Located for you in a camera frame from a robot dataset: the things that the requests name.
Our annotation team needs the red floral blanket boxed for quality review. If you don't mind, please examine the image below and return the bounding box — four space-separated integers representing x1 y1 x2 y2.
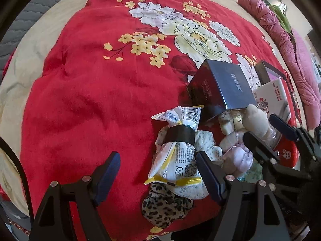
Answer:
20 0 301 241

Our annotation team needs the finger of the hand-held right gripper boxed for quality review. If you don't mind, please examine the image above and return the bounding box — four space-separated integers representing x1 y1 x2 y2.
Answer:
243 131 309 181
269 114 321 161

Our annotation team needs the dark cabinet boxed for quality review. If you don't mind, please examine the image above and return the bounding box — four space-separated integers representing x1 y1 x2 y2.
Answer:
307 28 321 53

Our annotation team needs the bright pink quilt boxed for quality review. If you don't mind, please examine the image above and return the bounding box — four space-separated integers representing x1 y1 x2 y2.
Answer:
291 28 321 111

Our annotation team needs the tan pink cloth plastic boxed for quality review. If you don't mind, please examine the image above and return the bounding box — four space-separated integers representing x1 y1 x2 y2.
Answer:
219 131 247 151

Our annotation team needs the black cable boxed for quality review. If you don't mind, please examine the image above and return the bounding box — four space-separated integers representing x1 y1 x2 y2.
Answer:
0 138 34 219

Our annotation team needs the grey quilted mattress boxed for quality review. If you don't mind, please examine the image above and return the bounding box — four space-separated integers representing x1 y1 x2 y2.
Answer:
0 0 76 78

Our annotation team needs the leopard print cloth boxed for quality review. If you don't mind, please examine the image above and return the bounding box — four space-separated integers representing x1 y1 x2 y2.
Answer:
142 183 195 229

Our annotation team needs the white floral cloth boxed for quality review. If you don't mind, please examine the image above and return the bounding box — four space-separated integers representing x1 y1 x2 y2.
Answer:
155 128 223 200

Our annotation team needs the white yellow snack packet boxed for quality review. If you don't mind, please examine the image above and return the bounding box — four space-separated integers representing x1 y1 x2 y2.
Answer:
144 106 205 187

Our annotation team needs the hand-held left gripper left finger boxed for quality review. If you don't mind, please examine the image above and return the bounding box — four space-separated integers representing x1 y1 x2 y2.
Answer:
29 151 121 241

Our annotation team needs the dark blue box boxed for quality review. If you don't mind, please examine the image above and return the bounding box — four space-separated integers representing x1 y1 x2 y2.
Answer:
186 59 258 124

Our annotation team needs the dark open box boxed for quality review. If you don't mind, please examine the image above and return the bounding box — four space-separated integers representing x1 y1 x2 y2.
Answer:
254 60 303 123

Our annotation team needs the dusky rose quilt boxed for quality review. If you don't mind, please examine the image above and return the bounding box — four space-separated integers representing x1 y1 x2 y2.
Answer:
238 0 318 131

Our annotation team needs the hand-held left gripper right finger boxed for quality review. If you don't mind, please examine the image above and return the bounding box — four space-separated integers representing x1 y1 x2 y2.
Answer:
196 151 291 241

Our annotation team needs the red and white box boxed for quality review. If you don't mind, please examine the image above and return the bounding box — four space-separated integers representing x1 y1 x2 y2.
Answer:
252 77 303 168

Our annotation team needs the pale plush toy plastic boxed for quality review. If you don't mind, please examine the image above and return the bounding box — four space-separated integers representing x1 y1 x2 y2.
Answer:
241 104 279 146

